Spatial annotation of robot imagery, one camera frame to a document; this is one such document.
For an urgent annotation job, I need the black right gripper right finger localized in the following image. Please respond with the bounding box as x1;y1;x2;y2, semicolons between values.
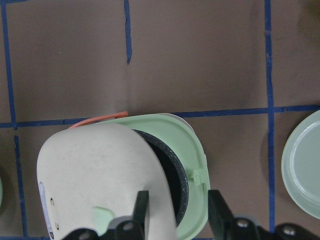
208;190;234;237

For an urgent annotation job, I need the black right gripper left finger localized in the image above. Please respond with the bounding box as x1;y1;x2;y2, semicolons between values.
132;190;149;227

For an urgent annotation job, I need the white rice cooker orange handle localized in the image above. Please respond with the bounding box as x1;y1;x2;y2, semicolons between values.
36;113;210;240

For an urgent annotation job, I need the green plate near right arm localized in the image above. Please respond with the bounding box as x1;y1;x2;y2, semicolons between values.
281;111;320;219

